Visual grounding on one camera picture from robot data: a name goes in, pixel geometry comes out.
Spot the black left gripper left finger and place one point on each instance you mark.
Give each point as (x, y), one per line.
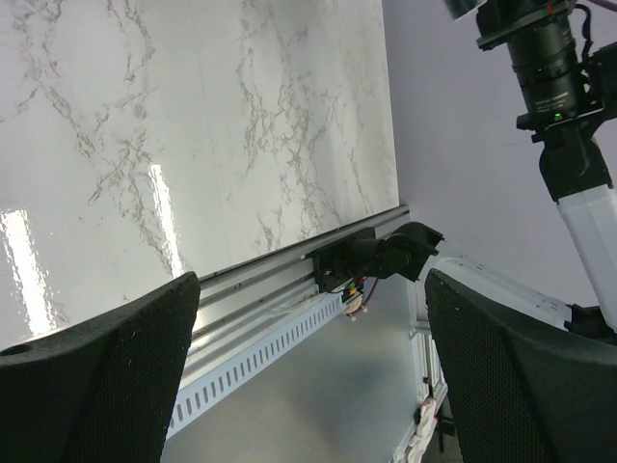
(102, 390)

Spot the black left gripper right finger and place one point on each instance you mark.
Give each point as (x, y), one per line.
(519, 389)

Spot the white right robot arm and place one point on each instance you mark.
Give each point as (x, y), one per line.
(569, 93)

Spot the white slotted cable duct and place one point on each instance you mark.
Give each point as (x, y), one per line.
(213, 381)

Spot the aluminium mounting rail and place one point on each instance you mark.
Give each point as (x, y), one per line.
(233, 298)

